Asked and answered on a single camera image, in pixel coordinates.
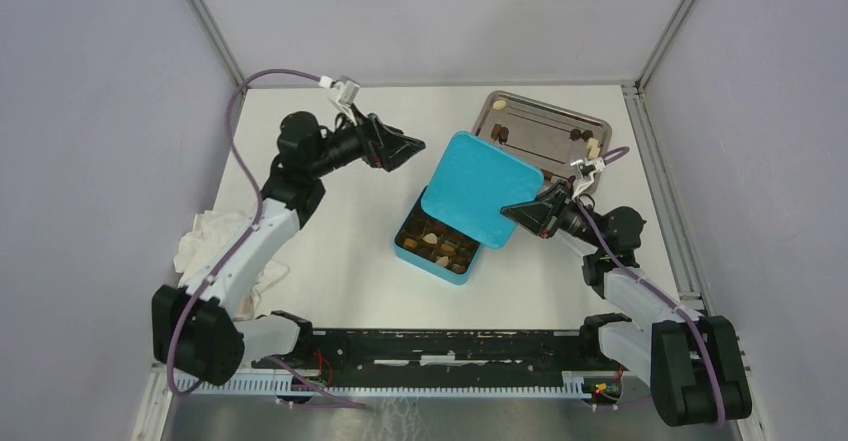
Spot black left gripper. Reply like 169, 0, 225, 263
310, 104, 425, 179

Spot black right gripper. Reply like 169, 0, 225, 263
500, 179, 605, 251

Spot teal box lid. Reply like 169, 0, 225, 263
420, 131, 544, 249

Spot teal chocolate box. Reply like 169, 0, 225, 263
393, 187, 483, 285

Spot steel serving tongs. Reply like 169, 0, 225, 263
552, 230, 597, 258

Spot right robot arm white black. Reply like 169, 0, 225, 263
501, 182, 753, 427

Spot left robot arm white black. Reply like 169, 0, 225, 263
151, 108, 426, 395

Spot steel tray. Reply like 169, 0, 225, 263
472, 90, 612, 187

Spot white cloth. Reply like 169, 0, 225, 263
173, 210, 290, 321

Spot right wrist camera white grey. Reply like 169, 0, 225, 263
570, 157, 606, 199

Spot wrist camera white grey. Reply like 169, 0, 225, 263
318, 76, 361, 125
570, 157, 606, 199

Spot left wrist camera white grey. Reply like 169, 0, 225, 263
318, 76, 361, 125

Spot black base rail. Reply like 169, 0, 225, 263
280, 328, 619, 388

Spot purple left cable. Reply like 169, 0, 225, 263
165, 68, 372, 413

